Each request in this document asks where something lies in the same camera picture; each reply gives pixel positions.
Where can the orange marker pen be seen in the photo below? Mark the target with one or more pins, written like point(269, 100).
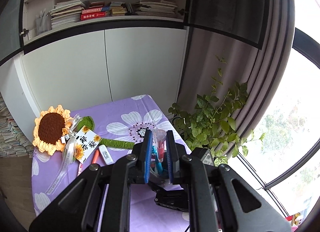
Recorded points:
point(95, 157)

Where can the translucent white ribbon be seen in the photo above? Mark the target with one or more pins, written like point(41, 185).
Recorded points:
point(67, 155)

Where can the red gel pen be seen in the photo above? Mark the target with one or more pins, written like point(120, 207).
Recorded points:
point(160, 143)

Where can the blue pen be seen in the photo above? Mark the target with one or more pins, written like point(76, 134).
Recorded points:
point(155, 164)

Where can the grey curtain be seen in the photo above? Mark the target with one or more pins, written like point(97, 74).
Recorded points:
point(237, 41)

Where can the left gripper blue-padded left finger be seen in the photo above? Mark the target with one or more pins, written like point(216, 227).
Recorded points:
point(99, 198)

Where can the sunflower greeting card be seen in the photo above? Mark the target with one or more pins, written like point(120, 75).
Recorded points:
point(86, 142)

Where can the crochet sunflower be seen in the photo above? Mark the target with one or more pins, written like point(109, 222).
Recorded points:
point(55, 123)

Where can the white cabinet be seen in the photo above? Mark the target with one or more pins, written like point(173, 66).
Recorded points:
point(95, 68)

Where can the pink patterned pen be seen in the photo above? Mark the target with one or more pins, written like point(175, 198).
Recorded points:
point(79, 169)

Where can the stack of papers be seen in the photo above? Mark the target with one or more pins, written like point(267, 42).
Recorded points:
point(13, 143)

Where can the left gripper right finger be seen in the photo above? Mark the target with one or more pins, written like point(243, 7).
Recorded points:
point(218, 198)

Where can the green potted plant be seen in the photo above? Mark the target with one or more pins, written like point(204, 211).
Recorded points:
point(213, 122)

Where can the purple floral tablecloth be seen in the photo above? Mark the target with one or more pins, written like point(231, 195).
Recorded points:
point(126, 120)

